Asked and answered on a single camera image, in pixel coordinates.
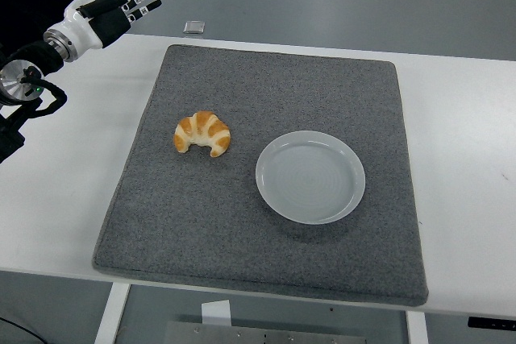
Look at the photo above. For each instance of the white table leg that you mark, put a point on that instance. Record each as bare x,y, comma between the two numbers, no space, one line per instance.
417,330
111,316

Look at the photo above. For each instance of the round pale grey plate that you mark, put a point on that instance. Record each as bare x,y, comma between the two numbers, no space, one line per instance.
310,176

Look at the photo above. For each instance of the grey felt mat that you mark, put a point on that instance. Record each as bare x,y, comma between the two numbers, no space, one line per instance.
225,219

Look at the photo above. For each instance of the silver square floor socket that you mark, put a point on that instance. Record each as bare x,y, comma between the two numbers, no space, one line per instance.
194,27

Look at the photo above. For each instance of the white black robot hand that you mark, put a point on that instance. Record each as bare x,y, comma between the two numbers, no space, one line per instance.
86,27

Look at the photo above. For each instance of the grey metal plate with screws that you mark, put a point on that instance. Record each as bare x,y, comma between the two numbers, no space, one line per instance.
262,335

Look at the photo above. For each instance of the black table control panel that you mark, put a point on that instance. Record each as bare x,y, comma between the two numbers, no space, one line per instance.
492,322

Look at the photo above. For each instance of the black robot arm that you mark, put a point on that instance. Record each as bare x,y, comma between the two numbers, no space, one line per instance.
16,78

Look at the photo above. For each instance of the golden croissant bread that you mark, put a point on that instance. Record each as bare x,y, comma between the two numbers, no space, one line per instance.
203,130

